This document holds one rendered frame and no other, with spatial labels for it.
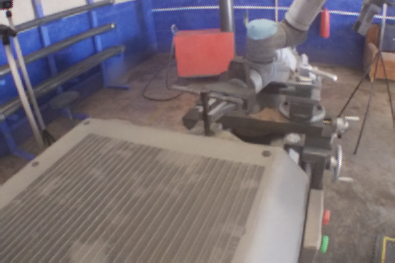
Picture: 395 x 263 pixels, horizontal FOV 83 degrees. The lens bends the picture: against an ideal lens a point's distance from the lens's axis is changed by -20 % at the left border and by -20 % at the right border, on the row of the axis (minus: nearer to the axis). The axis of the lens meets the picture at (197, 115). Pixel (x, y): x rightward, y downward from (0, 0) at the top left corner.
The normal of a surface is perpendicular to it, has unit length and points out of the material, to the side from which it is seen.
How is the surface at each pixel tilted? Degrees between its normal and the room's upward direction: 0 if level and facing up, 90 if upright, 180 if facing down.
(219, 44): 90
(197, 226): 0
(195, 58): 90
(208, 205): 0
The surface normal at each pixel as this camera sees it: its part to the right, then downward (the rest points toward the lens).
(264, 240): 0.50, -0.62
